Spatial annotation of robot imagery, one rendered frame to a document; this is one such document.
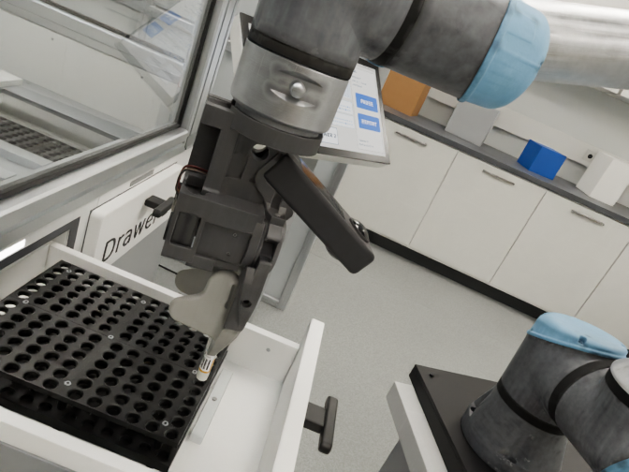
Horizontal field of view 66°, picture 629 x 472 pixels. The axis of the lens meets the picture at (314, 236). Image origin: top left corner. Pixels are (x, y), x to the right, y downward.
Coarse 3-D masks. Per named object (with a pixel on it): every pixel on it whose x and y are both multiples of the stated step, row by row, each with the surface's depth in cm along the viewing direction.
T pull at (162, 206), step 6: (150, 198) 78; (156, 198) 79; (144, 204) 77; (150, 204) 77; (156, 204) 77; (162, 204) 77; (168, 204) 78; (156, 210) 75; (162, 210) 76; (168, 210) 79; (156, 216) 75
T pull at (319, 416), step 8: (328, 400) 52; (336, 400) 53; (312, 408) 50; (320, 408) 51; (328, 408) 51; (336, 408) 52; (312, 416) 49; (320, 416) 50; (328, 416) 50; (304, 424) 49; (312, 424) 49; (320, 424) 49; (328, 424) 49; (320, 432) 49; (328, 432) 48; (320, 440) 47; (328, 440) 47; (320, 448) 47; (328, 448) 47
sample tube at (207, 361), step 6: (210, 342) 43; (204, 354) 44; (216, 354) 44; (204, 360) 44; (210, 360) 44; (204, 366) 44; (210, 366) 44; (198, 372) 44; (204, 372) 44; (198, 378) 44; (204, 378) 45
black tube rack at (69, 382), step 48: (48, 288) 52; (96, 288) 56; (0, 336) 48; (48, 336) 47; (96, 336) 50; (144, 336) 56; (192, 336) 55; (0, 384) 44; (48, 384) 46; (96, 384) 44; (144, 384) 46; (96, 432) 43; (144, 432) 42
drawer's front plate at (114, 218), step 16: (160, 176) 82; (176, 176) 88; (128, 192) 73; (144, 192) 76; (160, 192) 83; (112, 208) 67; (128, 208) 72; (144, 208) 79; (96, 224) 65; (112, 224) 68; (128, 224) 75; (144, 224) 82; (160, 224) 91; (96, 240) 66; (96, 256) 68; (112, 256) 74
